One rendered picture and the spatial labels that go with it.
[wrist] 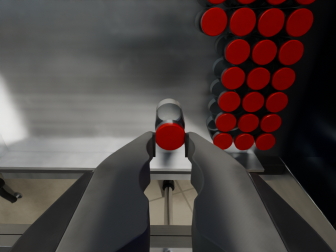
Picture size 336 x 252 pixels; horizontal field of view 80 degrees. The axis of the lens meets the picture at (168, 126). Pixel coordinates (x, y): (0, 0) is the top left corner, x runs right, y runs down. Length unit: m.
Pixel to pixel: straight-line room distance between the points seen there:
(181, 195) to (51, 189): 0.98
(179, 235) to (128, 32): 1.02
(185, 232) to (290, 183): 0.89
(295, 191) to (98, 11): 0.30
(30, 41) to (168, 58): 0.14
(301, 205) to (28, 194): 1.85
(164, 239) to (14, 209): 1.39
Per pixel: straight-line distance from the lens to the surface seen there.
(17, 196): 1.99
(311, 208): 0.28
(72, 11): 0.24
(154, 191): 1.61
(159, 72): 0.23
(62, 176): 0.35
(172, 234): 1.14
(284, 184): 0.32
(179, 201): 1.69
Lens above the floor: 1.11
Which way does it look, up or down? 62 degrees down
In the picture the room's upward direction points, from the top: 179 degrees counter-clockwise
